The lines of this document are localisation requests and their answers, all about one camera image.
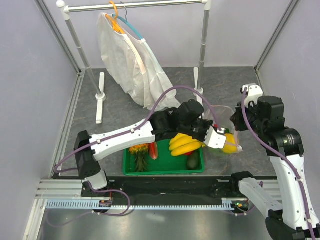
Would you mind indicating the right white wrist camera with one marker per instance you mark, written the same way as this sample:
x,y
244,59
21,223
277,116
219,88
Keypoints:
x,y
252,92

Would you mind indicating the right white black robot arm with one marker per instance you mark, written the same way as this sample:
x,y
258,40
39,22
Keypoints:
x,y
294,218

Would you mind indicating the yellow banana bunch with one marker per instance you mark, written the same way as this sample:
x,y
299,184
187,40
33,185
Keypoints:
x,y
183,144

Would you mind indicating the red watermelon slice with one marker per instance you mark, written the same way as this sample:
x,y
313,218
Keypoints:
x,y
153,150

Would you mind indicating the clear dotted zip top bag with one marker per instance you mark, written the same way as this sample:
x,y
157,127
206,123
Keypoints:
x,y
223,114

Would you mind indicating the orange plastic pineapple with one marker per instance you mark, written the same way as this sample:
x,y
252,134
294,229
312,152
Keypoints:
x,y
140,153

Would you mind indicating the white garment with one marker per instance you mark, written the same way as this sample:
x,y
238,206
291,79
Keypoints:
x,y
134,67

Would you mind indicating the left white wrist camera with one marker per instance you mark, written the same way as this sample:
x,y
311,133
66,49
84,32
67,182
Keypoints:
x,y
214,140

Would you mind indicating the dark green avocado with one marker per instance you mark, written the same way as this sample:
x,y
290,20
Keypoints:
x,y
193,161

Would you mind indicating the green plastic lettuce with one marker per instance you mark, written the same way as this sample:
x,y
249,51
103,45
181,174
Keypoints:
x,y
217,152

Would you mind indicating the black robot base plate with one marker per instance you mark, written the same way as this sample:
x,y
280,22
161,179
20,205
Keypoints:
x,y
175,190

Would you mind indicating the teal clothes hanger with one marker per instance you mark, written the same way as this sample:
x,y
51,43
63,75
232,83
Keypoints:
x,y
129,25

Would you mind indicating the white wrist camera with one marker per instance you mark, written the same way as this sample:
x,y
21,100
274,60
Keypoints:
x,y
214,140
252,92

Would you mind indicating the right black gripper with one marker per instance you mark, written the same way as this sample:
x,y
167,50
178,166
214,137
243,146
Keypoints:
x,y
236,118

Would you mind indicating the yellow lemon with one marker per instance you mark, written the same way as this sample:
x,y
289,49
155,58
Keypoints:
x,y
230,146

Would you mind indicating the silver white clothes rack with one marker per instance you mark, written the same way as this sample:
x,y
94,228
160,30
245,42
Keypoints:
x,y
100,86

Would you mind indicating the green plastic tray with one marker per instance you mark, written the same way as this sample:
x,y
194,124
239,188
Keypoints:
x,y
165,164

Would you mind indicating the white slotted cable duct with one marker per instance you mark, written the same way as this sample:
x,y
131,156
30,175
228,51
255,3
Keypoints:
x,y
89,204

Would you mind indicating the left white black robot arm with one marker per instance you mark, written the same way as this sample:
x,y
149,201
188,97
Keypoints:
x,y
162,125

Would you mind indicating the red fruit under bananas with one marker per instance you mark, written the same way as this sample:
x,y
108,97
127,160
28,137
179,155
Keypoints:
x,y
189,153

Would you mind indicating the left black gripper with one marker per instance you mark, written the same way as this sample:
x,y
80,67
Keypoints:
x,y
207,125

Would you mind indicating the orange clothes hanger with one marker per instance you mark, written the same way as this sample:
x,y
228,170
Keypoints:
x,y
113,19

